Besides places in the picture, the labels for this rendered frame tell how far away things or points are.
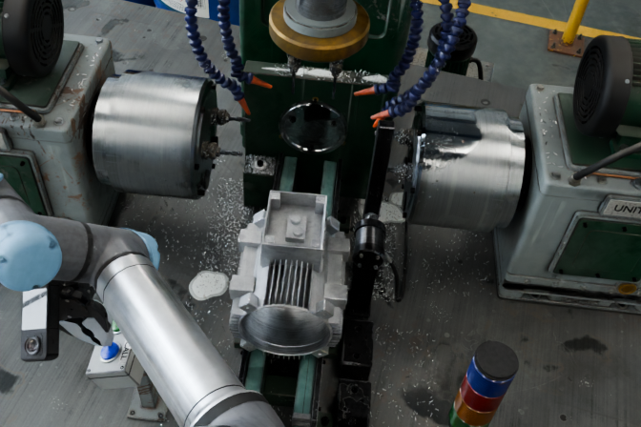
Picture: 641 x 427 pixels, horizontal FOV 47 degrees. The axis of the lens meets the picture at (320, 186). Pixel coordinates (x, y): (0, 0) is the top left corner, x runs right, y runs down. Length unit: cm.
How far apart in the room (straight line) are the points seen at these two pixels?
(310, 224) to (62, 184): 52
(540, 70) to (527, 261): 217
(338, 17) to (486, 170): 39
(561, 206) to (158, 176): 76
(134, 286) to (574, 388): 96
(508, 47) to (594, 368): 235
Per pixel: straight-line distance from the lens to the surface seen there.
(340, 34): 129
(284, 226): 126
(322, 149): 161
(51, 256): 89
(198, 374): 78
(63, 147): 143
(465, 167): 138
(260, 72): 150
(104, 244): 94
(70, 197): 154
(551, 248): 151
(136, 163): 143
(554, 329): 162
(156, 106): 142
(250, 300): 119
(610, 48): 135
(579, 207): 143
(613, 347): 165
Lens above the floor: 208
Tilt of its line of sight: 47 degrees down
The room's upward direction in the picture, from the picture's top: 5 degrees clockwise
